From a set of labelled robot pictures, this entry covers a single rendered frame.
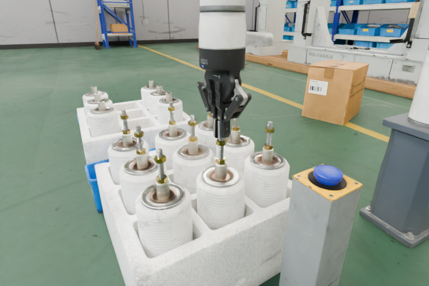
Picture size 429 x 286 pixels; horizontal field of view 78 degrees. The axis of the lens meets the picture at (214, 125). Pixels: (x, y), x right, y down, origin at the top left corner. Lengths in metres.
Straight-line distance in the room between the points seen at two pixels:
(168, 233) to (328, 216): 0.25
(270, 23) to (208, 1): 3.37
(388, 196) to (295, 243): 0.43
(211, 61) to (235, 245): 0.33
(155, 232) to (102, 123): 0.54
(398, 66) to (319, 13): 1.11
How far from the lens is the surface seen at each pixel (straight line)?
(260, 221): 0.54
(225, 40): 0.41
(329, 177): 0.41
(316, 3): 3.26
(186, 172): 0.59
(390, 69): 2.55
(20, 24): 6.64
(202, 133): 0.72
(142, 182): 0.54
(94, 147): 0.93
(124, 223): 0.55
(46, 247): 0.85
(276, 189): 0.58
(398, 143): 0.80
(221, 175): 0.51
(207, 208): 0.52
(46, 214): 0.96
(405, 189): 0.83
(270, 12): 3.77
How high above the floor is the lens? 0.53
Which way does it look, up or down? 22 degrees down
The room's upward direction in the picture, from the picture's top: straight up
